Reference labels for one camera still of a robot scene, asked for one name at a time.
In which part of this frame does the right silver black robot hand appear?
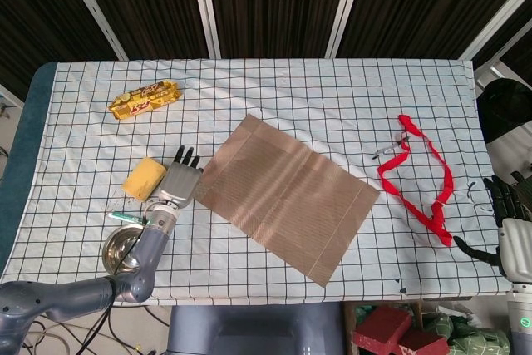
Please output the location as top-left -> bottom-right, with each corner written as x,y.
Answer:
452,175 -> 532,285

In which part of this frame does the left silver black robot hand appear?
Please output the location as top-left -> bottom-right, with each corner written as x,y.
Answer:
159,145 -> 205,209

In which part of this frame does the stainless steel bowl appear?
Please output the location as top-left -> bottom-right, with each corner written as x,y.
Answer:
101,224 -> 157,277

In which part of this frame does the brown woven placemat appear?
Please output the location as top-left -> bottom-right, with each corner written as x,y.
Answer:
194,113 -> 382,288

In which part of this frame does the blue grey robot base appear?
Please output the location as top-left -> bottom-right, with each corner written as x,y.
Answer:
167,303 -> 348,355

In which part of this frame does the yellow sponge with green pad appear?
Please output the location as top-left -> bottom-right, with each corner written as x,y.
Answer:
121,156 -> 168,202

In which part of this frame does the green marker with red cap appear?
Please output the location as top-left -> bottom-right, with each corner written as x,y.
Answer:
106,211 -> 146,225

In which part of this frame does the dark chair base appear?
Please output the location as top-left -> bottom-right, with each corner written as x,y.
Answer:
509,170 -> 532,192

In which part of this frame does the gold biscuit packet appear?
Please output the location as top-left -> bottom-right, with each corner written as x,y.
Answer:
108,79 -> 185,122

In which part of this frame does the red fabric ribbon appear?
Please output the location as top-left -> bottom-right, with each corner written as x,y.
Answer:
377,114 -> 455,247

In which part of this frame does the green patterned bag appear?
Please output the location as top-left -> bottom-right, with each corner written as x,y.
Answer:
431,311 -> 511,355

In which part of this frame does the white black checkered tablecloth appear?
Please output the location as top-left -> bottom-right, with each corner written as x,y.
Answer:
0,57 -> 532,302

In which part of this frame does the small red box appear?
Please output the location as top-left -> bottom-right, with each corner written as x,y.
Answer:
397,328 -> 451,355

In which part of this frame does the black chair back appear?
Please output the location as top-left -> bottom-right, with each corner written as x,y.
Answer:
475,78 -> 532,144

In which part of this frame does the large red box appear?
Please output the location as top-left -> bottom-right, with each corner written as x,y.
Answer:
352,304 -> 413,355

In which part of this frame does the blue padded table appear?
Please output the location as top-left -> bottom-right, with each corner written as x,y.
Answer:
0,61 -> 57,273

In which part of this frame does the black silver pen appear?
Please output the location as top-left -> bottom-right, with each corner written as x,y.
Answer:
372,136 -> 412,160

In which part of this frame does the black floor cable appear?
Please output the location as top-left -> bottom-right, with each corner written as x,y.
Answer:
78,307 -> 167,355

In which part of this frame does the white partition post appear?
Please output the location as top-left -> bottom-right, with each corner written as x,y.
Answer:
56,0 -> 129,62
458,0 -> 532,62
187,0 -> 222,60
323,0 -> 369,60

